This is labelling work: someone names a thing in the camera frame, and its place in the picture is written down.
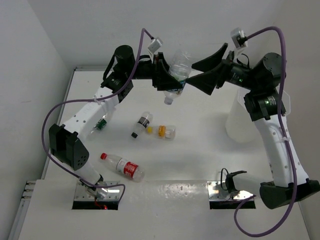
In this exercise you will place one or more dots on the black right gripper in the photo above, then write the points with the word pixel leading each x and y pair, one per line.
pixel 206 81

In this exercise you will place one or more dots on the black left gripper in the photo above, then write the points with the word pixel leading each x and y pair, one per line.
pixel 162 80

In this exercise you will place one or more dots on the clear crushed plastic bottle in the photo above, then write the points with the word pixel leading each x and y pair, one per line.
pixel 180 68

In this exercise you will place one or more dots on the black cap small bottle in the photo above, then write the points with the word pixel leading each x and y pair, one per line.
pixel 142 124

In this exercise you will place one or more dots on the orange label yellow cap bottle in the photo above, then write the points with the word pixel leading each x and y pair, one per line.
pixel 162 131

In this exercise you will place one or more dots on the green label clear bottle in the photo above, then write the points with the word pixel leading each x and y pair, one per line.
pixel 99 126

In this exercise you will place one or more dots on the red label water bottle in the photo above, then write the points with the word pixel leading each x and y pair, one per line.
pixel 123 166

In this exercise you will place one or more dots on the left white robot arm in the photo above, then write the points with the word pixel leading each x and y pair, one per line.
pixel 67 140

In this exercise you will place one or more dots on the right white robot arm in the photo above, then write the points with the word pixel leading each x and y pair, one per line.
pixel 289 180

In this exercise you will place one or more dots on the white plastic bin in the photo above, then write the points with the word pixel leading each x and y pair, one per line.
pixel 238 122

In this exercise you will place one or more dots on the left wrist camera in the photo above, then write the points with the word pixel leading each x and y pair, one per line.
pixel 154 46

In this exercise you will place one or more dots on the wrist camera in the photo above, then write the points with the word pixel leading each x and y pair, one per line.
pixel 154 46
pixel 240 40

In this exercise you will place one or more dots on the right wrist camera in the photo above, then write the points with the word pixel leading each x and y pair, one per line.
pixel 240 40

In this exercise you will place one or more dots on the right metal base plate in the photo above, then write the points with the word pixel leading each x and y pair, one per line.
pixel 217 193

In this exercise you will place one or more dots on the metal base plate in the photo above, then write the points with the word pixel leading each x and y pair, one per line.
pixel 83 193
pixel 217 193

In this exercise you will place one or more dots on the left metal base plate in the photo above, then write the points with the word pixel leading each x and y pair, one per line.
pixel 83 193

